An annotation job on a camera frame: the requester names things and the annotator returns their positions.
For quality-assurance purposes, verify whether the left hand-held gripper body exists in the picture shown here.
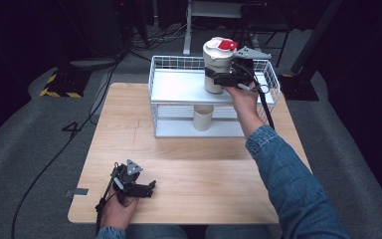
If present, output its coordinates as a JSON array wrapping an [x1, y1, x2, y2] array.
[[109, 158, 147, 205]]

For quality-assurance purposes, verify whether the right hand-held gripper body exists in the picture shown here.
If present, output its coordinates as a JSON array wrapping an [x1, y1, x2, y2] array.
[[217, 45, 273, 92]]

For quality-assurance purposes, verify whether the white tumbler with red lid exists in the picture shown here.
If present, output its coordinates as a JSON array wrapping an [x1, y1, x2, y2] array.
[[202, 36, 240, 96]]

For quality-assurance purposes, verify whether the white wire shelf rack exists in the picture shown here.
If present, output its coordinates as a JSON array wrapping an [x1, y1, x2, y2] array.
[[147, 55, 283, 138]]

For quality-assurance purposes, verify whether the white paper cup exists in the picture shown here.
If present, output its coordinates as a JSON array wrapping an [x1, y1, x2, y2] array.
[[192, 104, 215, 132]]

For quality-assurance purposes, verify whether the person's right hand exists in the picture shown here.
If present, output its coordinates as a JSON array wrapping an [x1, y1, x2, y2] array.
[[223, 81, 264, 118]]

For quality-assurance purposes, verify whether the person's left hand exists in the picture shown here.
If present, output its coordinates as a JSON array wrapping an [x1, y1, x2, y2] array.
[[98, 184, 140, 231]]

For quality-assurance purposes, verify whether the person's left leg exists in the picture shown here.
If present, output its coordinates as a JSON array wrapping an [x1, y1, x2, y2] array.
[[124, 224, 189, 239]]

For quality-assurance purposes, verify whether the person's leg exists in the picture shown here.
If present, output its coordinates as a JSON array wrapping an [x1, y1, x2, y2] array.
[[204, 224, 284, 239], [124, 224, 189, 239]]

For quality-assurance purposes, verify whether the grey tape piece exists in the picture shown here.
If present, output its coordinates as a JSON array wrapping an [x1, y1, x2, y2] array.
[[65, 187, 90, 199]]

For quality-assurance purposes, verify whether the black metal chair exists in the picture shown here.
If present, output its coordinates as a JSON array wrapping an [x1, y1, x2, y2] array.
[[228, 1, 292, 69]]

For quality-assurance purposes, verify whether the black slanted stand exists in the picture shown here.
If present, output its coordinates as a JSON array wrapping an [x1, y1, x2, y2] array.
[[278, 0, 344, 103]]

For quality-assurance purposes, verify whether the person's right leg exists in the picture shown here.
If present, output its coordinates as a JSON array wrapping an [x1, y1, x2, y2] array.
[[204, 224, 284, 239]]

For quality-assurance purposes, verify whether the black yellow striped stand base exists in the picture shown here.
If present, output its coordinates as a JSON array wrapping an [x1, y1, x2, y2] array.
[[39, 68, 94, 100]]

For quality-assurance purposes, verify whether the left hand-held gripper cable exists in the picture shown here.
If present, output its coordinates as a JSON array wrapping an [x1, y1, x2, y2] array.
[[94, 161, 121, 236]]

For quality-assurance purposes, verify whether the hand-held gripper cable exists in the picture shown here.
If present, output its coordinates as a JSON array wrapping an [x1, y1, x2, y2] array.
[[242, 63, 277, 131], [94, 161, 121, 236]]

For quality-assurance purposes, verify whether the right hand-held gripper cable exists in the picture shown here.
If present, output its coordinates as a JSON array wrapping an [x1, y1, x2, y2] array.
[[242, 63, 277, 131]]

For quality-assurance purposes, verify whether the white desk frame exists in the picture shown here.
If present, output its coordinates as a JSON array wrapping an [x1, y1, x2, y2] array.
[[182, 0, 247, 57]]

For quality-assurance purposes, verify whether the bundle of floor cables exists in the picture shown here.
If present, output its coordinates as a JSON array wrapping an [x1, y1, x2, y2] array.
[[127, 19, 195, 54]]

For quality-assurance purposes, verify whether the long black floor cable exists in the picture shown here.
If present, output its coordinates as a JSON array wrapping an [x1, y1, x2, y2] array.
[[10, 54, 123, 239]]

